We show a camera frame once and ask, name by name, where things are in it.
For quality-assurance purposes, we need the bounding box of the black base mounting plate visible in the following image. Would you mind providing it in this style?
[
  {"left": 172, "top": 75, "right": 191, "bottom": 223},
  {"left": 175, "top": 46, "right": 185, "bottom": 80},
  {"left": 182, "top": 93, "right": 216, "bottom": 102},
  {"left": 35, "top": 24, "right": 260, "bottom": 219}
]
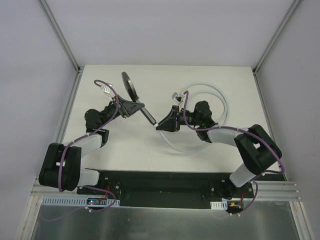
[{"left": 74, "top": 169, "right": 287, "bottom": 210}]

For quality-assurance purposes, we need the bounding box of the left aluminium frame post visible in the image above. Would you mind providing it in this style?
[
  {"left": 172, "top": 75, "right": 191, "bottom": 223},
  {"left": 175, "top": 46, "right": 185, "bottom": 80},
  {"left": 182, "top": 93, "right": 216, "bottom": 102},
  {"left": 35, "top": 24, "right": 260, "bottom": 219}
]
[{"left": 38, "top": 0, "right": 85, "bottom": 73}]

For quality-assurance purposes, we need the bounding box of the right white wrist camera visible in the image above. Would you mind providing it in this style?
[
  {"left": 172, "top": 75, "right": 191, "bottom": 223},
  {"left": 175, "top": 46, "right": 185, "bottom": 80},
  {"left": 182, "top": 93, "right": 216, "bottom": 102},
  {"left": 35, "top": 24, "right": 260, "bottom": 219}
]
[{"left": 171, "top": 92, "right": 185, "bottom": 105}]

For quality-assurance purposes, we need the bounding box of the right aluminium frame post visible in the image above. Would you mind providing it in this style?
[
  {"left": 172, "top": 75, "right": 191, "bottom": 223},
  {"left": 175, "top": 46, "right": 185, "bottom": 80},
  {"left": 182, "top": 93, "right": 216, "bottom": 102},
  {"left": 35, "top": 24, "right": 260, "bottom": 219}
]
[{"left": 252, "top": 0, "right": 303, "bottom": 76}]

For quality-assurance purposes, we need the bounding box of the white cable duct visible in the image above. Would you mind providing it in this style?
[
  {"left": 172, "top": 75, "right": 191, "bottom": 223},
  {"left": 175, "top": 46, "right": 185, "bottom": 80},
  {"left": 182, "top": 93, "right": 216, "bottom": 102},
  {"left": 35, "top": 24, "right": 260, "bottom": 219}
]
[
  {"left": 210, "top": 200, "right": 228, "bottom": 211},
  {"left": 42, "top": 196, "right": 120, "bottom": 208}
]

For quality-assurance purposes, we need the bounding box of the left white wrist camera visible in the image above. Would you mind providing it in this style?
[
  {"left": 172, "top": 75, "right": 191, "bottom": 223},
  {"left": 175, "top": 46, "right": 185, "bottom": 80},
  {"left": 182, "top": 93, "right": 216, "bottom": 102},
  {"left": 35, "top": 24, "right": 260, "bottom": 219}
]
[{"left": 100, "top": 84, "right": 113, "bottom": 98}]

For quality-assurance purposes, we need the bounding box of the aluminium frame post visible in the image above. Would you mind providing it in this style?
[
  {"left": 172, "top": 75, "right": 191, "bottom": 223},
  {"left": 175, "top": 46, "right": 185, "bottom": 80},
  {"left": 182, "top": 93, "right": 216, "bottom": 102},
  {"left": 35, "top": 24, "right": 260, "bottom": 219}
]
[
  {"left": 38, "top": 0, "right": 85, "bottom": 73},
  {"left": 252, "top": 0, "right": 303, "bottom": 76}
]

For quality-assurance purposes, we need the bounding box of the white shower hose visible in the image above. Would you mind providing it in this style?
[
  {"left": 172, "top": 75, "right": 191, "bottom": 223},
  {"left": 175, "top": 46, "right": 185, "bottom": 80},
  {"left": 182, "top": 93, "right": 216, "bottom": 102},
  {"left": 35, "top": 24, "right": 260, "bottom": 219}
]
[{"left": 152, "top": 82, "right": 231, "bottom": 154}]

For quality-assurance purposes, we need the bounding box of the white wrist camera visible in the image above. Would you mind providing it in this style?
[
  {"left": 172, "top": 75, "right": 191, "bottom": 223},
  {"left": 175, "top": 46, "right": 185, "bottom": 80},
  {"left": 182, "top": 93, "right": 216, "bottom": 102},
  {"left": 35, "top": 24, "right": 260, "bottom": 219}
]
[
  {"left": 171, "top": 92, "right": 185, "bottom": 105},
  {"left": 100, "top": 84, "right": 113, "bottom": 98}
]

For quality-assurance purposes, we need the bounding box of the grey shower head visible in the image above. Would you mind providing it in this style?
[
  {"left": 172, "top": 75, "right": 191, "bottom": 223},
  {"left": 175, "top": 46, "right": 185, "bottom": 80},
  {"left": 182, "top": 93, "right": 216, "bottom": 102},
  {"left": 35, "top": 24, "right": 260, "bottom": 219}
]
[{"left": 121, "top": 71, "right": 157, "bottom": 126}]

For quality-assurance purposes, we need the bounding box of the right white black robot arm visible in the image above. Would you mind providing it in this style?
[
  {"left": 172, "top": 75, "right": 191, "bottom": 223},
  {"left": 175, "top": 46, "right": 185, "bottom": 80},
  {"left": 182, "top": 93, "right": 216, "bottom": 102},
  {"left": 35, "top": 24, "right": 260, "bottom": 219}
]
[{"left": 156, "top": 101, "right": 282, "bottom": 198}]

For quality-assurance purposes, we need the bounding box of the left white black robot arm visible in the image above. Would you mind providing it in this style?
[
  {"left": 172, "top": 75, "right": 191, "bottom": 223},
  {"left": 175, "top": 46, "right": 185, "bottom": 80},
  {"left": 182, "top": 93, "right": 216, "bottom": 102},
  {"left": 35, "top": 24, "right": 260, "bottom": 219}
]
[{"left": 38, "top": 96, "right": 145, "bottom": 195}]

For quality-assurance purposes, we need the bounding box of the left white cable duct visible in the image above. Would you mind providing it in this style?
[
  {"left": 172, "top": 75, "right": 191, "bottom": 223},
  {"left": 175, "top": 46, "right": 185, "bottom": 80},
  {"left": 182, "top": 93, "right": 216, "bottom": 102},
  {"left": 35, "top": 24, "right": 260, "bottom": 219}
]
[{"left": 42, "top": 196, "right": 120, "bottom": 208}]

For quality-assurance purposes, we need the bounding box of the right white cable duct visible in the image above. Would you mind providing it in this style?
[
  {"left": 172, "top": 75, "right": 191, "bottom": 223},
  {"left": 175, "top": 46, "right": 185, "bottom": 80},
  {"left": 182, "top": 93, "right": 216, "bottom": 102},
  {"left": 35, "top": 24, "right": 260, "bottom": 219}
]
[{"left": 210, "top": 200, "right": 228, "bottom": 211}]

